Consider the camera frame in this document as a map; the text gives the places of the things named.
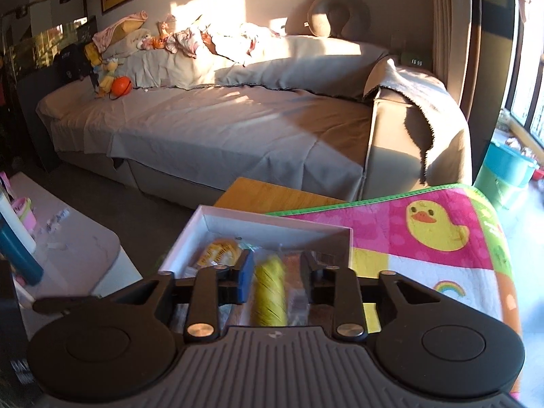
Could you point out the orange ball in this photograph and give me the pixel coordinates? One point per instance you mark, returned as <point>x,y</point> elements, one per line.
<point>121,86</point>

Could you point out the grey neck pillow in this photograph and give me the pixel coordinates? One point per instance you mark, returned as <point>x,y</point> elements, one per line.
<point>323,17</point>

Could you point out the pile of crumpled clothes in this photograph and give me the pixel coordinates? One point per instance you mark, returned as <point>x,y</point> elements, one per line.
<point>187,40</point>

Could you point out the clear brown snack packet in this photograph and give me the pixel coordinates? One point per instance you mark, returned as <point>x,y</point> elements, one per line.
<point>294,293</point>

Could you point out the pink cardboard box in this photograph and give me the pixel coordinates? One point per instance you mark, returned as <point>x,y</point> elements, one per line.
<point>263,229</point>

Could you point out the blue bottle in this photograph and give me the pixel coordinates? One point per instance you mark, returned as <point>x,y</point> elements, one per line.
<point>19,255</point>

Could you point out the wooden table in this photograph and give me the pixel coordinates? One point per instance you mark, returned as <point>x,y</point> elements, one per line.
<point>272,195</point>

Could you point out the yellow snack packet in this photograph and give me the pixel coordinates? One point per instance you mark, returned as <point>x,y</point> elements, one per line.
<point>268,289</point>

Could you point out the blue plastic bucket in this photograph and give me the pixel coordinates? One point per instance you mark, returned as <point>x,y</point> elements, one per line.
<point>505,170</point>

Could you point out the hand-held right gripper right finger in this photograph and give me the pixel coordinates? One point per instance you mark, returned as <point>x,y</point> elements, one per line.
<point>307,280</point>

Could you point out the beige curtain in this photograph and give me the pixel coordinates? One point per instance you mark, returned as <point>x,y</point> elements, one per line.
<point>459,51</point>

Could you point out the white side table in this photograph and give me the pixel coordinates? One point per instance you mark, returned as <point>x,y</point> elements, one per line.
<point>85,238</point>

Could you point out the black bag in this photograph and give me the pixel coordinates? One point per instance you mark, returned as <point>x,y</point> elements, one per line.
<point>72,63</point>

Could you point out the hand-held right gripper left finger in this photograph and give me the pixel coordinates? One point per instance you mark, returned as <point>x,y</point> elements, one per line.
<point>247,278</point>

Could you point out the yellow plush toy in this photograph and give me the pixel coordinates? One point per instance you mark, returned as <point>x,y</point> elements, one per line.
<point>108,74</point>

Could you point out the dark glass cabinet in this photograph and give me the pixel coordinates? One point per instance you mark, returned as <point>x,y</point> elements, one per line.
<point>42,42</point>

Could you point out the green digital clock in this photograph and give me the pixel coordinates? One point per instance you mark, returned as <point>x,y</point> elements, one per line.
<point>414,62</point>

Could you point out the pink container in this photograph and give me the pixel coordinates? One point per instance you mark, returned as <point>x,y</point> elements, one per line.
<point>24,214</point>

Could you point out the window frame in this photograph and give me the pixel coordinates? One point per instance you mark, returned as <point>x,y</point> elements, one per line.
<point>527,93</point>

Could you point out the pink cloth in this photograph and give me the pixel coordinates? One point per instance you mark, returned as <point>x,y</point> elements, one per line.
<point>114,29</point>

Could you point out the long grey cushion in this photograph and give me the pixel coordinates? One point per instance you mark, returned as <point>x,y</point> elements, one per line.
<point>306,63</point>

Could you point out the yellow bread packet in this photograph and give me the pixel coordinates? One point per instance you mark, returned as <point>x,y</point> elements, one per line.
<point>219,253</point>

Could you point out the colourful duck play mat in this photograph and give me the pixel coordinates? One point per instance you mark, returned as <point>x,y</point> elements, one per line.
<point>425,263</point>

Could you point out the grey sofa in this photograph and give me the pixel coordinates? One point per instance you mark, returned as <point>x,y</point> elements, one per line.
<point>233,136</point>

